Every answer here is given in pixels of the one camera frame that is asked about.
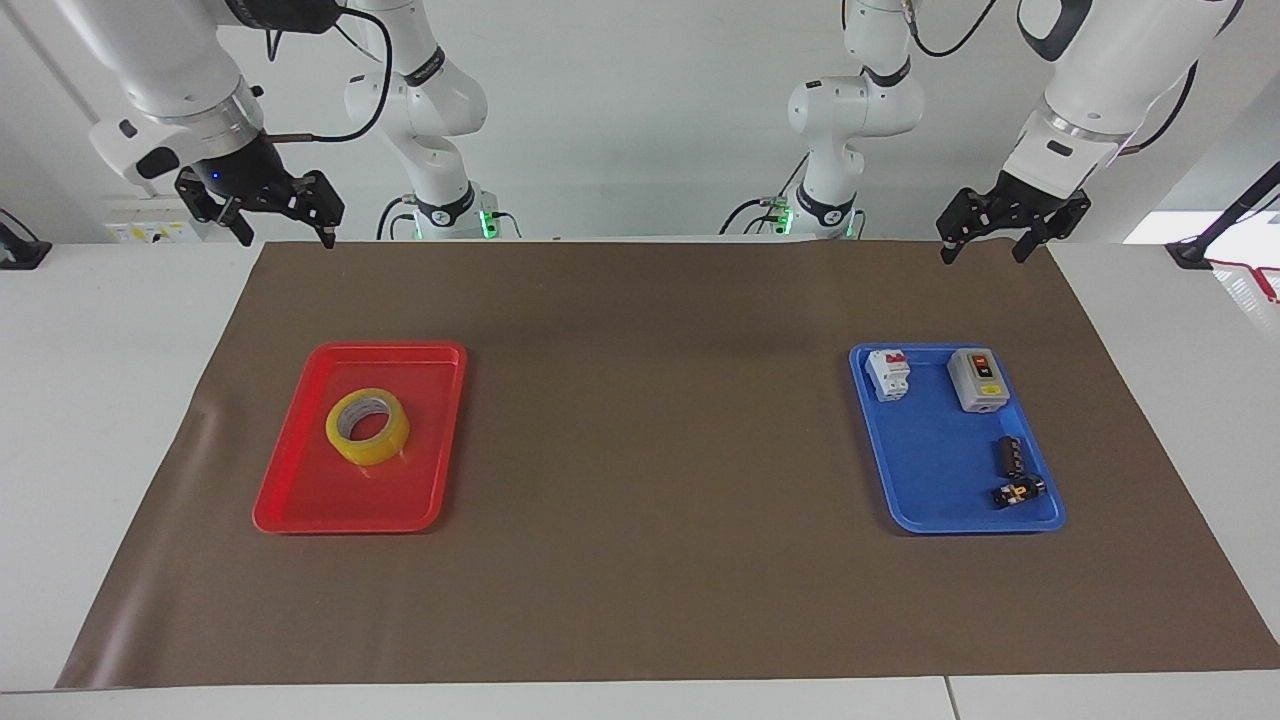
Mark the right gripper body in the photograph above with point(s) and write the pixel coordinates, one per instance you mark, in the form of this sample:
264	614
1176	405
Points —
235	168

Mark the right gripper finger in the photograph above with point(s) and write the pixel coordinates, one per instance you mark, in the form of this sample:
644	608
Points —
215	207
312	198

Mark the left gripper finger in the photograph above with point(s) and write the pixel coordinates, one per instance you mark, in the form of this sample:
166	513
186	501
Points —
1050	225
968	215

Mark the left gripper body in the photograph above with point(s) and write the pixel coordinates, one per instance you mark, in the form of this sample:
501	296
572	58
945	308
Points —
1040	198

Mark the yellow tape roll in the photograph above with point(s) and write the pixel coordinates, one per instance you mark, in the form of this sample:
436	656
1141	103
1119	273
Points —
385	446

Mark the white socket strip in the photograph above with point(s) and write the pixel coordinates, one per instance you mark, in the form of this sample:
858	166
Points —
150	228

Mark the black stand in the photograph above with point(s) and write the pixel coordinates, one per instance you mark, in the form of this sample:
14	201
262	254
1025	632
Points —
20	252
1195	250

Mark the white circuit breaker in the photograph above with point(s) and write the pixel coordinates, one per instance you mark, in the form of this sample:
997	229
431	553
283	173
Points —
888	378

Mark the black cylindrical part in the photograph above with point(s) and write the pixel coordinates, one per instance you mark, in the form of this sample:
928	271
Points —
1008	455

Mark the blue plastic tray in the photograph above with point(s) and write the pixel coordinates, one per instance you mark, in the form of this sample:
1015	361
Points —
930	470

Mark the black and yellow connector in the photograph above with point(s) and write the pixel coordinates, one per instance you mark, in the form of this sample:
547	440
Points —
1018	492

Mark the red plastic tray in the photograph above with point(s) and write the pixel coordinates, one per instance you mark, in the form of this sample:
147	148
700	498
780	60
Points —
300	490

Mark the grey switch box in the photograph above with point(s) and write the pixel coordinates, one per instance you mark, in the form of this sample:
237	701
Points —
976	385

